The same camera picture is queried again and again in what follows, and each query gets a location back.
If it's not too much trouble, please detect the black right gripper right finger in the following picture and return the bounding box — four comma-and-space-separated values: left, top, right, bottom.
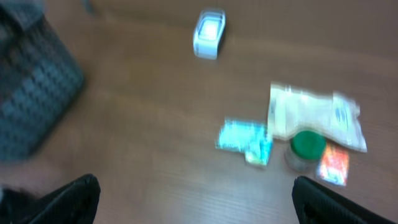
292, 176, 394, 224

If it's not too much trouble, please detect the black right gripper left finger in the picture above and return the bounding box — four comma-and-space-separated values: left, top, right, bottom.
18, 174, 101, 224

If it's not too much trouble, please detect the orange tissue pack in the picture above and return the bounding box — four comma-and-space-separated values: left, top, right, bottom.
316, 143, 349, 187

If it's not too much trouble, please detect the green lidded white jar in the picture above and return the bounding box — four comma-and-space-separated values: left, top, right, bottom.
285, 130, 326, 172

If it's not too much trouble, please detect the light green wipes packet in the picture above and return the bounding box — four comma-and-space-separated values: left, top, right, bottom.
215, 118, 266, 153

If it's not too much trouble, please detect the beige food pouch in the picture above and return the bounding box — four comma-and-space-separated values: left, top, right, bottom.
267, 83, 368, 152

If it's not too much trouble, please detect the teal tissue pack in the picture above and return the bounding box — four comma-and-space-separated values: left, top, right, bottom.
244, 125, 273, 168

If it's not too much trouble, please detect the white barcode scanner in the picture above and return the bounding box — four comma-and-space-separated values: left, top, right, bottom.
193, 8, 226, 60

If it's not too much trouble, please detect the grey plastic mesh basket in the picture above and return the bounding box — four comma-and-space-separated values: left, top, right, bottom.
1, 1, 85, 161

